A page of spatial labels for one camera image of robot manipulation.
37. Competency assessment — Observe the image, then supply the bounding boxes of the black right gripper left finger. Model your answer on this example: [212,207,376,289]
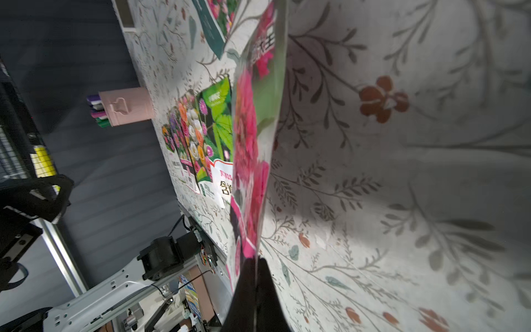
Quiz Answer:
[221,258,257,332]

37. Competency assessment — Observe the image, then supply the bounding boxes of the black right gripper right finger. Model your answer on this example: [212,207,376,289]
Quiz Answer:
[257,258,291,332]

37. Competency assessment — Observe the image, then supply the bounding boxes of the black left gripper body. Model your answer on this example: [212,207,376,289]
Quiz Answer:
[1,175,74,291]

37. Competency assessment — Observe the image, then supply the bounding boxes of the chrysanthemum seed packet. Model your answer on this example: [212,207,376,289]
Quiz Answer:
[162,111,194,187]

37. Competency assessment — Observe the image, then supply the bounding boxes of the green mimosa seed packet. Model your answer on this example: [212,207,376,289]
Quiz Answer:
[190,76,234,208]

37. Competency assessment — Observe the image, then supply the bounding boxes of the pink hollyhock seed packet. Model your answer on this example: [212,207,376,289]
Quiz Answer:
[227,1,288,289]

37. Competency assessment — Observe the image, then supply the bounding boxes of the pink field flowers seed packet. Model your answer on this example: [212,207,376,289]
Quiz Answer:
[192,0,240,59]

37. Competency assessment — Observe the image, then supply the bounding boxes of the mixed ranunculus seed packet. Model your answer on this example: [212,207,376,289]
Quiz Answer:
[176,91,210,193]

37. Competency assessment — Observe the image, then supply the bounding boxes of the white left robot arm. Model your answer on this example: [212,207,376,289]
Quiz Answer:
[1,175,203,331]

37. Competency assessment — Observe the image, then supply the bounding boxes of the pink pen cup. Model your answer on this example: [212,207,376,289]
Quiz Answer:
[86,87,154,127]

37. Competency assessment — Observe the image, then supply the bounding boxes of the black wire wall basket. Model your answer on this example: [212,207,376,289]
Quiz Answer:
[1,64,58,182]

